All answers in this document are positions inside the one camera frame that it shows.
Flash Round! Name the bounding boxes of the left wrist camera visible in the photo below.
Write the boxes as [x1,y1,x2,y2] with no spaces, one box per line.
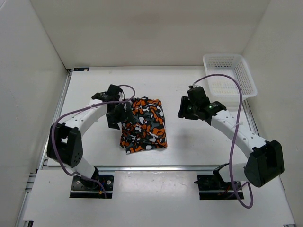
[107,84,124,101]

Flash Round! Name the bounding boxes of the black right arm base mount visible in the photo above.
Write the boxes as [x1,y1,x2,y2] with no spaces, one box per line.
[194,175,237,201]

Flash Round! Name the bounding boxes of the aluminium frame rail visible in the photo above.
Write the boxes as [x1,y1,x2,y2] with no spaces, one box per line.
[97,165,218,172]
[15,69,73,227]

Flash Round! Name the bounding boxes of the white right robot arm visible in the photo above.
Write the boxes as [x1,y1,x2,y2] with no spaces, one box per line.
[178,96,285,189]

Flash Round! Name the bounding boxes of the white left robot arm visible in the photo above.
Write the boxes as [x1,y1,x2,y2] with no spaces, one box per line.
[46,89,134,189]

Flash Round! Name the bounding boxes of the white plastic mesh basket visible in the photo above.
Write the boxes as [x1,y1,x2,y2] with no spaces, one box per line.
[203,53,257,102]

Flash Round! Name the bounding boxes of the aluminium left frame rail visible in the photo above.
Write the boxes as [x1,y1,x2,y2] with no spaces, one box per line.
[15,69,73,227]

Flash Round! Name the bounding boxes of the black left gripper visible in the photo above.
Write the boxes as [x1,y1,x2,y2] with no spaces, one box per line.
[106,101,134,130]

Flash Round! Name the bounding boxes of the orange black camouflage shorts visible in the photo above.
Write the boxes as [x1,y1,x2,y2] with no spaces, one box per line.
[120,96,168,154]

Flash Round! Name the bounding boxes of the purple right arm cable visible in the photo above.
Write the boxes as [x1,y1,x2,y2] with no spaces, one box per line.
[193,74,253,209]

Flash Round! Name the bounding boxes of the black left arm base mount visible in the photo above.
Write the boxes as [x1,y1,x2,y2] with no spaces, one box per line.
[70,175,114,199]

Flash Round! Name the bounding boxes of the aluminium front frame rail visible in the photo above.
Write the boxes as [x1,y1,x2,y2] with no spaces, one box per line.
[97,165,218,172]

